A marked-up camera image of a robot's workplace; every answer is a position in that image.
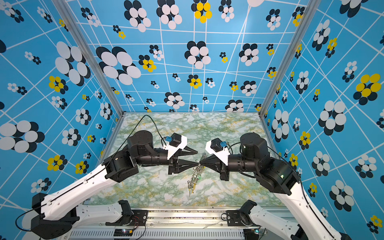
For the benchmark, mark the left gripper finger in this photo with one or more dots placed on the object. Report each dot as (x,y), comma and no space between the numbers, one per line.
(187,151)
(183,165)

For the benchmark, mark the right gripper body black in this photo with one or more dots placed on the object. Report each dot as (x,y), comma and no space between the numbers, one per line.
(225,171)

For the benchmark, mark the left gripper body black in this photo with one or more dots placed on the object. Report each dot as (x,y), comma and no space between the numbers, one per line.
(173,161)

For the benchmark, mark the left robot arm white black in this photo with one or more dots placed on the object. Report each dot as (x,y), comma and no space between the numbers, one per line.
(59,212)

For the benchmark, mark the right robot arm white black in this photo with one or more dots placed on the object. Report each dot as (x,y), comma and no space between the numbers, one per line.
(279,178)

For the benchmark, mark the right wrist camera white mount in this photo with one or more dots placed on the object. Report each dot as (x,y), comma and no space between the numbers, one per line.
(220,149)

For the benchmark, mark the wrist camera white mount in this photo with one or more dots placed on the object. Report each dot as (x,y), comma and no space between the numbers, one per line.
(220,149)
(175,142)

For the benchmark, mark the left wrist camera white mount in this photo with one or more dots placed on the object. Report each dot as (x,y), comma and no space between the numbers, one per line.
(175,142)

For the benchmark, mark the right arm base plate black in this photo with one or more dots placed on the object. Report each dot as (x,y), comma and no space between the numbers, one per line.
(236,218)

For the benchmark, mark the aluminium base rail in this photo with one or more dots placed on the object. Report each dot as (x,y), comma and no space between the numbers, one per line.
(177,224)

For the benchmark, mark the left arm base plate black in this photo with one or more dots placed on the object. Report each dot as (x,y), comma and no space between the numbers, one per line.
(136,218)

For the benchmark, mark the right corner aluminium post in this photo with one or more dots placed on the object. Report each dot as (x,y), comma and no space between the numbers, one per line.
(288,57)

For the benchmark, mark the corner aluminium post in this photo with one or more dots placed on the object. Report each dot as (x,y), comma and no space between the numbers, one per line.
(64,11)
(288,57)

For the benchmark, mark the left corner aluminium post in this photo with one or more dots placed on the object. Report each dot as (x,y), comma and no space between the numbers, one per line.
(64,11)

